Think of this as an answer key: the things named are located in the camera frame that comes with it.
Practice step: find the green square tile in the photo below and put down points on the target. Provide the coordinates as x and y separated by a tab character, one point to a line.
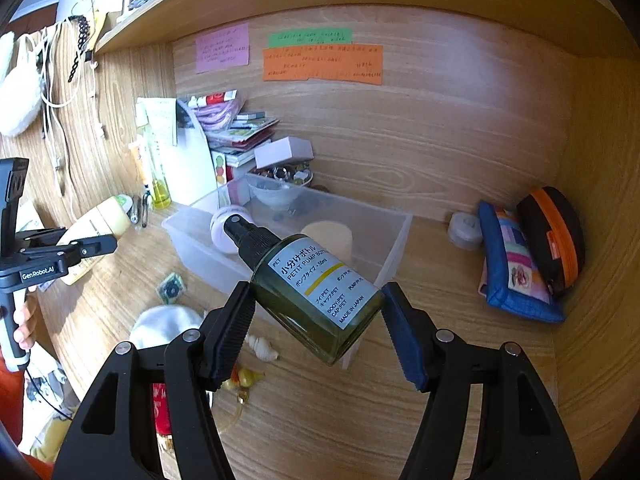
172	288

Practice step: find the red packet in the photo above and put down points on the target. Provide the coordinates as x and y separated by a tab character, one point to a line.
161	407

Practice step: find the beige round container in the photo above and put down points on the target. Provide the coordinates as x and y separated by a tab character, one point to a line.
330	235

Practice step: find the white bowl of beads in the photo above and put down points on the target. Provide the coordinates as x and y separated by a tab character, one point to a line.
275	190

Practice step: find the dark green spray bottle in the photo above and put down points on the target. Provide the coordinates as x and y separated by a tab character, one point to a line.
310	305

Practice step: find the yellow liquid bottle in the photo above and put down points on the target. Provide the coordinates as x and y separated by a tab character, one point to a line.
161	192

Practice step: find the white fluffy bag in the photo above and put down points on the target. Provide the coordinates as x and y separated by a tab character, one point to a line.
20	90

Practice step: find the black orange zip case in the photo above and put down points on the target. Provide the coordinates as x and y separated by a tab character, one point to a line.
560	230

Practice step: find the stack of books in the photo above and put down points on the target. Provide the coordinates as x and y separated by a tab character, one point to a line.
240	140

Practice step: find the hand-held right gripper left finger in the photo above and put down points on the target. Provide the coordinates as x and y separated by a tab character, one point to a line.
227	340

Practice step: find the cream lotion bottle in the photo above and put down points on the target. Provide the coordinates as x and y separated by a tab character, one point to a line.
107	217

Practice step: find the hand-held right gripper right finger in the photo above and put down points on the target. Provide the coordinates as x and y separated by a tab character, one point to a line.
402	340

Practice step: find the clear plastic storage box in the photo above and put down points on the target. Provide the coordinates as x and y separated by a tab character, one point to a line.
370	230

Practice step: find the green sticky note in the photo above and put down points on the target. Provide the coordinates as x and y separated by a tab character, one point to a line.
310	37

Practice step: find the white round jar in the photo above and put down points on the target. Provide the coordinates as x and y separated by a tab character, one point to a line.
462	232

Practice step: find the orange sticky note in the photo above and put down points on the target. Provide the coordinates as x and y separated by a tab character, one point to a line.
322	65

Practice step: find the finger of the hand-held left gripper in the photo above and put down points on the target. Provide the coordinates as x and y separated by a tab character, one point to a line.
45	236
97	246

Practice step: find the yellow tassel charm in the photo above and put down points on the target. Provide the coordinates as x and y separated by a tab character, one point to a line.
242	377

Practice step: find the metal nail clippers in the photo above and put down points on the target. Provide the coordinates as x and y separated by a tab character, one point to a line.
137	210

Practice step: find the white cloth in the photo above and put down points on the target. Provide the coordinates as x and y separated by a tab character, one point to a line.
165	325

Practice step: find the pink round jar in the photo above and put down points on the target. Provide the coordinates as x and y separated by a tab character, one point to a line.
220	232

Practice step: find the white paper sheet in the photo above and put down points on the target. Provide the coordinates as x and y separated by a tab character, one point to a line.
160	120

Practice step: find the blue patchwork pouch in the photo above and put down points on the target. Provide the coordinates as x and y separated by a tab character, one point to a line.
505	265

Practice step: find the pink sticky note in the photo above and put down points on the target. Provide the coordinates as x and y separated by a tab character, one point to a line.
222	47

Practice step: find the orange tube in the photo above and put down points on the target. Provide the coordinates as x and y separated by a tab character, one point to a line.
139	162

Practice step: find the person's left hand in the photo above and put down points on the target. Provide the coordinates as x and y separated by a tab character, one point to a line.
21	325

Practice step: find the small white box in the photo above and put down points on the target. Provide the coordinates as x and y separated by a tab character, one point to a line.
285	152

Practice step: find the red white tube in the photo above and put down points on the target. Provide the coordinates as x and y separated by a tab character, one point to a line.
215	97

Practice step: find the white curved board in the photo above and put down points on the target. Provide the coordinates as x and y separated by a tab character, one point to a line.
195	165

